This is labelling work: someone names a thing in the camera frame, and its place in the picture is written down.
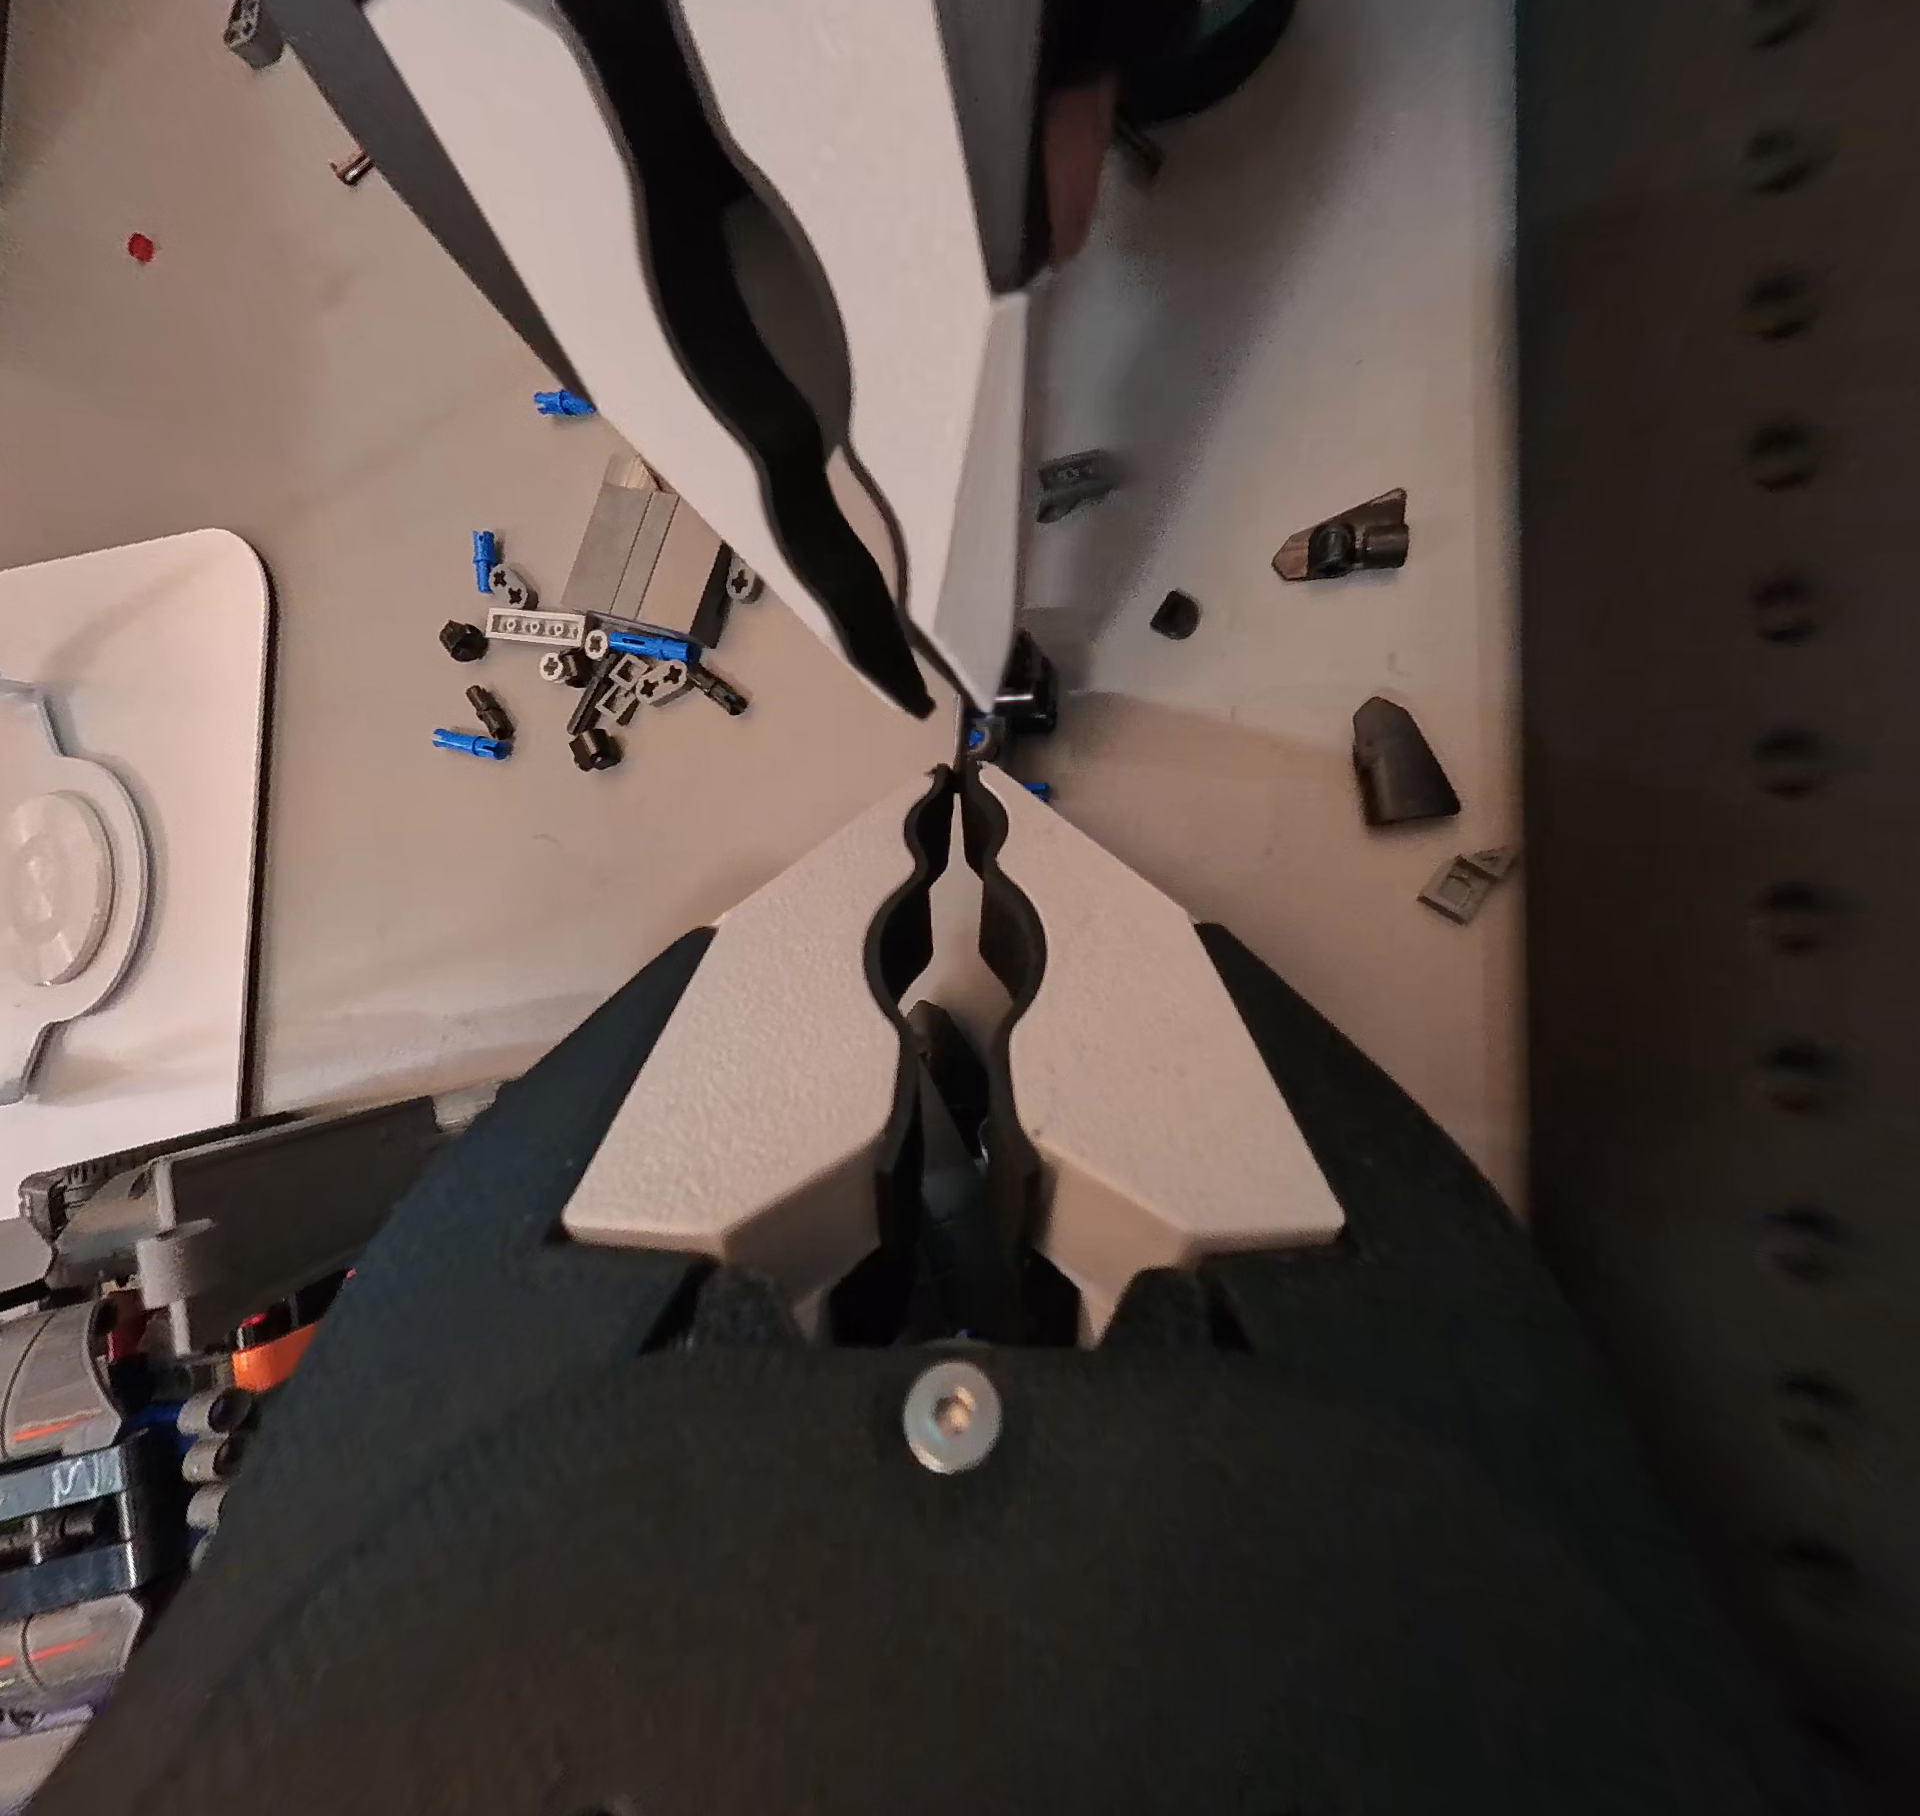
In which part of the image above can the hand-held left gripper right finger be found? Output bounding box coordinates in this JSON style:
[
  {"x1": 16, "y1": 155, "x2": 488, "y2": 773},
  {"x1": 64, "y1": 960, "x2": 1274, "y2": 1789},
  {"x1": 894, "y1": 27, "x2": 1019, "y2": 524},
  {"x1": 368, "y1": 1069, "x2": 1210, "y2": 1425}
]
[{"x1": 967, "y1": 764, "x2": 1347, "y2": 1349}]

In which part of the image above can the pile of small lego pieces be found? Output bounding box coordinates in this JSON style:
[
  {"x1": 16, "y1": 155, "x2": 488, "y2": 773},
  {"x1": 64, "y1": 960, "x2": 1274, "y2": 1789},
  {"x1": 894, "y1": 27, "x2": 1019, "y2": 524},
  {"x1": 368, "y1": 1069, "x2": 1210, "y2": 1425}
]
[{"x1": 433, "y1": 524, "x2": 753, "y2": 773}]

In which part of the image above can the white book stand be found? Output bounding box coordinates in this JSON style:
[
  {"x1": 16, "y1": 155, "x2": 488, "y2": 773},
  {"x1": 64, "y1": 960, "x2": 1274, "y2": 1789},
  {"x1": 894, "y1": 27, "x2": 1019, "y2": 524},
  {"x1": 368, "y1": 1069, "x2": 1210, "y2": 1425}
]
[{"x1": 0, "y1": 524, "x2": 280, "y2": 1115}]

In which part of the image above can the black curved lego slope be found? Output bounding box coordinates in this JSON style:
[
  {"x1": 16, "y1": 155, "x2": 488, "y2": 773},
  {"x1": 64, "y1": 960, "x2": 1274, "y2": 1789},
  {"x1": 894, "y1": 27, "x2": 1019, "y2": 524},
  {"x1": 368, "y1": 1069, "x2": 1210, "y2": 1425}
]
[{"x1": 1348, "y1": 694, "x2": 1461, "y2": 828}]

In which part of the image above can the black lego wedge piece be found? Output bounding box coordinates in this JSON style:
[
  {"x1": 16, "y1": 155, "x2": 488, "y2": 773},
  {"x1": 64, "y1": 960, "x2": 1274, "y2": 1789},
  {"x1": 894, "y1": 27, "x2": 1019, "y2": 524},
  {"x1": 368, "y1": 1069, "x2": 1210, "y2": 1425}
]
[{"x1": 1272, "y1": 488, "x2": 1412, "y2": 585}]

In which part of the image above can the grey square lego tile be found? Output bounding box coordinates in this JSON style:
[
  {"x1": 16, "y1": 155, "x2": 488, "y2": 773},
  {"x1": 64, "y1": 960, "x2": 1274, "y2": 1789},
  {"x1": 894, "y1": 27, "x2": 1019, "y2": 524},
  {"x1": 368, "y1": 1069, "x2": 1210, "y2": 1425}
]
[{"x1": 1417, "y1": 844, "x2": 1521, "y2": 925}]

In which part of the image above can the black lego wheel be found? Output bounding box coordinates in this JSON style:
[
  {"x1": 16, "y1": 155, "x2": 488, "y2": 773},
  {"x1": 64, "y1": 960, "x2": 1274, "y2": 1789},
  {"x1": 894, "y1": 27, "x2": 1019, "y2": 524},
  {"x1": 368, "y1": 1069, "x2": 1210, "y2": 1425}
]
[{"x1": 1117, "y1": 0, "x2": 1309, "y2": 123}]

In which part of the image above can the grey lego car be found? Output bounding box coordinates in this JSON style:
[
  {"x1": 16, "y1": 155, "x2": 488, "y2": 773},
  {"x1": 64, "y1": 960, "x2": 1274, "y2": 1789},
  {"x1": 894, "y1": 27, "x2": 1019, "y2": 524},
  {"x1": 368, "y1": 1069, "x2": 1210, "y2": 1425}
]
[{"x1": 0, "y1": 1091, "x2": 503, "y2": 1749}]

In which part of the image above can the small grey lego subassembly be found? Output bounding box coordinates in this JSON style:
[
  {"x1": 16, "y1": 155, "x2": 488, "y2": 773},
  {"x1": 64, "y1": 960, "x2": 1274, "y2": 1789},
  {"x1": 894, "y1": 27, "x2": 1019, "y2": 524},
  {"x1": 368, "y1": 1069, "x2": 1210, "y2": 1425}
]
[{"x1": 960, "y1": 627, "x2": 1066, "y2": 772}]

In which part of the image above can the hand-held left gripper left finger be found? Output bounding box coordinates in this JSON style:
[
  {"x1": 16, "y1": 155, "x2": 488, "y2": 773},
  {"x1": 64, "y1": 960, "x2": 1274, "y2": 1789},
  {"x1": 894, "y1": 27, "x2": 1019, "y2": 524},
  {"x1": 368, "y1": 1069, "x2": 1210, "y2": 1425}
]
[{"x1": 559, "y1": 770, "x2": 957, "y2": 1345}]

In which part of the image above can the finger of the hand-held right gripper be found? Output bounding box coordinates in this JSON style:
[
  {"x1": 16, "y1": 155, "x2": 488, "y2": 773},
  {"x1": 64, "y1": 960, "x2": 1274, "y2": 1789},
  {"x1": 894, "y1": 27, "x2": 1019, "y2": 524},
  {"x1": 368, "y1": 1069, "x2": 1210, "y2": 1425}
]
[
  {"x1": 202, "y1": 0, "x2": 934, "y2": 720},
  {"x1": 668, "y1": 0, "x2": 1039, "y2": 715}
]

